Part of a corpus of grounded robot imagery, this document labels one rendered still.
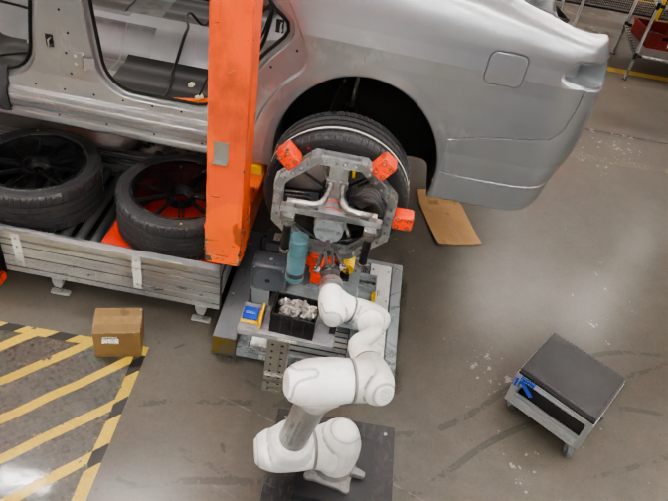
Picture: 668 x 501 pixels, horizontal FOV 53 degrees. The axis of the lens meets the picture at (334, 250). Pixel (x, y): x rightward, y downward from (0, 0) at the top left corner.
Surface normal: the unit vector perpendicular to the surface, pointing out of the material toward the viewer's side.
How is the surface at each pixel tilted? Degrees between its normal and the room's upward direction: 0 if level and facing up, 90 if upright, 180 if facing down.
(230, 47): 90
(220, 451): 0
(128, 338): 90
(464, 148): 90
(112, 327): 0
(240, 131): 90
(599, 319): 0
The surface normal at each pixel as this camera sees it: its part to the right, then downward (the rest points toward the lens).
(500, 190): -0.12, 0.65
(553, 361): 0.14, -0.74
